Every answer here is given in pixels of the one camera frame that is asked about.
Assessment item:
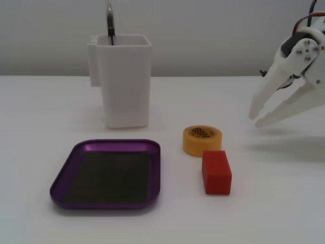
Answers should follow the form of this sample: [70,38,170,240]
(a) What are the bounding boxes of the red black servo cable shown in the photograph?
[294,0,325,35]

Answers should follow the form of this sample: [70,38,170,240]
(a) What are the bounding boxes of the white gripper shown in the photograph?
[248,19,325,128]

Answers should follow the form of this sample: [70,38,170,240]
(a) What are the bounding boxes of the purple metal tray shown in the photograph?
[49,138,161,210]

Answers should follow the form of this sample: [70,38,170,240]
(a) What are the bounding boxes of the yellow tape roll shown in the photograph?
[182,125,223,158]

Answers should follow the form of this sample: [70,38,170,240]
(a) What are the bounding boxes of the white plastic pen holder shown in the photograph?
[87,34,153,131]

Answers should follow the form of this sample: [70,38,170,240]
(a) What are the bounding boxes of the red ribbed block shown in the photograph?
[202,150,233,196]

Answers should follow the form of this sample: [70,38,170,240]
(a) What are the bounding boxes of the black clear ballpoint pen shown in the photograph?
[106,0,116,46]

